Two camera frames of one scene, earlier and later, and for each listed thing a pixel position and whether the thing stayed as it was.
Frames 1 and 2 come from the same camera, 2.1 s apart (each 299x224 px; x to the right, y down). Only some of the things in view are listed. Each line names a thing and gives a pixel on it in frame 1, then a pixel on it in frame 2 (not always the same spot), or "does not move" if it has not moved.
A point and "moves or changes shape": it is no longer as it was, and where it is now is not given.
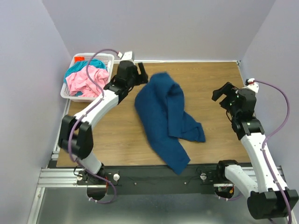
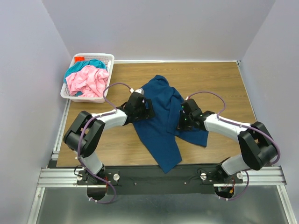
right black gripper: [225, 89] -> [180, 125]
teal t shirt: [77, 66] does not move
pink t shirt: [79, 84] does not move
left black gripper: [144, 77] -> [147, 113]
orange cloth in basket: [78, 59] does not move
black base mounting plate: [153, 180] does not move
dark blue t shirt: [160, 104] moves or changes shape
